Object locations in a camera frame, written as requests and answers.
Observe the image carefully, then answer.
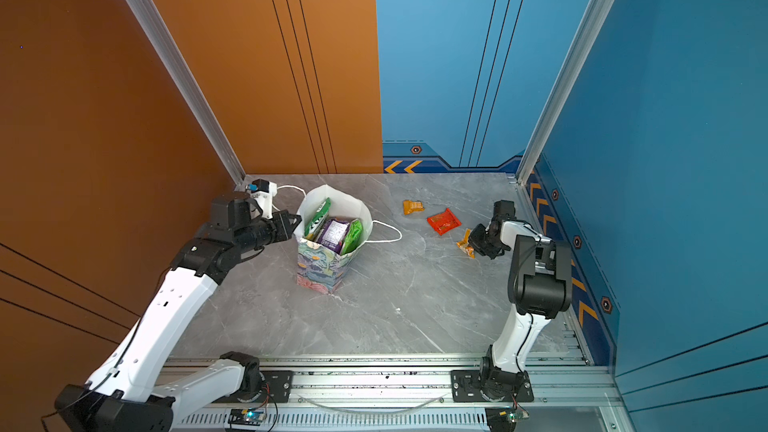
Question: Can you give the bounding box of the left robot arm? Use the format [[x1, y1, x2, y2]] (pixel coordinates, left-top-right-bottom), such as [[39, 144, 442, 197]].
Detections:
[[53, 192, 301, 431]]

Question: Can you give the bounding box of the small orange snack packet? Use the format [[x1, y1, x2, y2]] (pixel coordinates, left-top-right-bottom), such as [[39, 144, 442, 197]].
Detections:
[[402, 200, 425, 215]]

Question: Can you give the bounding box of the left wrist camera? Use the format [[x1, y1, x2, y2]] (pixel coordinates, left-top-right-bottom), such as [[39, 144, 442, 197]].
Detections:
[[248, 179, 277, 219]]

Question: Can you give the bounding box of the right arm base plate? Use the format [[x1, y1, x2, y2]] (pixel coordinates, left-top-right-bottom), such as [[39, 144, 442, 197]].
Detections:
[[450, 369, 534, 403]]

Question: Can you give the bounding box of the circuit board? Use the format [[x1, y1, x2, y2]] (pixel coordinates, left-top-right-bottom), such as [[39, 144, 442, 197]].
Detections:
[[227, 408, 267, 428], [485, 407, 530, 432]]

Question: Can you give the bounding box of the large green chips bag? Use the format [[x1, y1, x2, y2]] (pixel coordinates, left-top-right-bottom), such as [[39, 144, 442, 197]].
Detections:
[[340, 219, 364, 255]]

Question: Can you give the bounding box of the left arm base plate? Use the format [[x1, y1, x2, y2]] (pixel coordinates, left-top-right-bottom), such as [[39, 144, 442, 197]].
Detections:
[[233, 370, 294, 404]]

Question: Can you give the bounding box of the floral white paper bag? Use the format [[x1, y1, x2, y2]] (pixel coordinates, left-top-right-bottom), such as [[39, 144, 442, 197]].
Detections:
[[294, 185, 403, 294]]

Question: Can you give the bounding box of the aluminium rail frame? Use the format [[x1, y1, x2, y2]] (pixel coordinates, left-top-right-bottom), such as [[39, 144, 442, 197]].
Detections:
[[173, 349, 633, 431]]

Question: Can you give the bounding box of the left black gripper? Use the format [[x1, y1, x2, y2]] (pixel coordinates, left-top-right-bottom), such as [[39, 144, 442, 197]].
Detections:
[[235, 210, 302, 257]]

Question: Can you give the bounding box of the right circuit board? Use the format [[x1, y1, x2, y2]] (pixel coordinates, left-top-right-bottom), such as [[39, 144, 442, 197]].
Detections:
[[485, 407, 530, 432]]

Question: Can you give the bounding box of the purple white snack bag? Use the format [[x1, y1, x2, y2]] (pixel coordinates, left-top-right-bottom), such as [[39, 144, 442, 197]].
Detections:
[[317, 218, 350, 254]]

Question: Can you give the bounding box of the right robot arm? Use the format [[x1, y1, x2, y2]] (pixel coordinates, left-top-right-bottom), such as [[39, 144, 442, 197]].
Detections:
[[468, 200, 573, 400]]

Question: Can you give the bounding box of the small red snack packet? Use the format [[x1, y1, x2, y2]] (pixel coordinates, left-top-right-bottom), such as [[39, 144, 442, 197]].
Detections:
[[427, 208, 462, 236]]

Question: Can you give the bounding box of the green white snack bag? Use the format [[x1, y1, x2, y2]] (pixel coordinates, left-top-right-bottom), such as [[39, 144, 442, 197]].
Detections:
[[304, 198, 332, 241]]

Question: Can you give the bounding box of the yellow orange snack packet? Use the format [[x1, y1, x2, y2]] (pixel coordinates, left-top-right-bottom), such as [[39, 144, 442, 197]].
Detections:
[[456, 229, 475, 258]]

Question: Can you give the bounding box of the left circuit board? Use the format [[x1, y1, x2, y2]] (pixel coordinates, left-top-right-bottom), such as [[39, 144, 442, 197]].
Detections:
[[227, 408, 267, 428]]

